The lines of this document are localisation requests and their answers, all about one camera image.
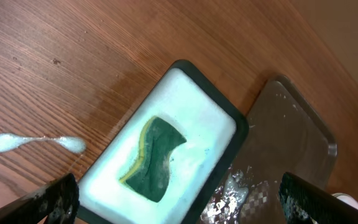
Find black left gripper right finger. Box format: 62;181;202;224
278;172;358;224

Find dark brown serving tray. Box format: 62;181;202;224
198;75;337;223

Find white foam spill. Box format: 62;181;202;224
0;133;86;154

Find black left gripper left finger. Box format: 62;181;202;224
0;173;80;224

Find small white plate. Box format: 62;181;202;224
333;193;358;210

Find black soapy water basin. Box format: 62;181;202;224
78;60;249;223

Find green yellow sponge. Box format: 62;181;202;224
119;116;186;202

